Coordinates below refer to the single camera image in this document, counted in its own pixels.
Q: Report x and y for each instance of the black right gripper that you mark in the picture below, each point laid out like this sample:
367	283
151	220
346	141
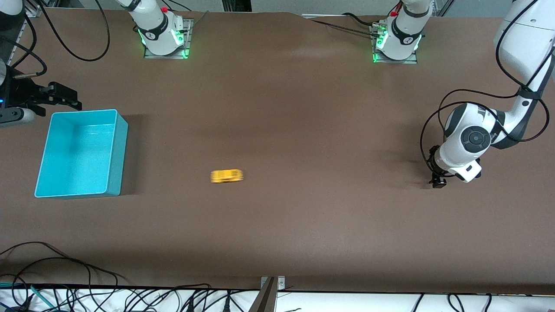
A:
27	94

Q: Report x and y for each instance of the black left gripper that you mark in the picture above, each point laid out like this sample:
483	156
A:
434	162

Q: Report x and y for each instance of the yellow beetle toy car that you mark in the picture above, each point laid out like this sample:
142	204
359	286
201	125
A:
226	176

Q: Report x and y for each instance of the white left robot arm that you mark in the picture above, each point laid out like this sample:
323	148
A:
475	138

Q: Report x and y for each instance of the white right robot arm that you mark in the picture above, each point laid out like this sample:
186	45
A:
156	30

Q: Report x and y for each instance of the teal plastic bin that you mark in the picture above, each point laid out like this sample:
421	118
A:
78	160

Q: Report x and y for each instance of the black panel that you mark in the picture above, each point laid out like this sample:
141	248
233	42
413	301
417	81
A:
236	5

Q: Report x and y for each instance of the grey metal bar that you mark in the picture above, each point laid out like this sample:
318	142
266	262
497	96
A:
265	301

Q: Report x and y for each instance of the black power plug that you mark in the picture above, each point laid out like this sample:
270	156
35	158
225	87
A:
226	303
190	304

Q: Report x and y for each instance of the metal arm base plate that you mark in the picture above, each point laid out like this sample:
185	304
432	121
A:
412	61
149	55

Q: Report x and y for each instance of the metal table bracket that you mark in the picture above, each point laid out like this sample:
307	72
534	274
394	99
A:
281	282

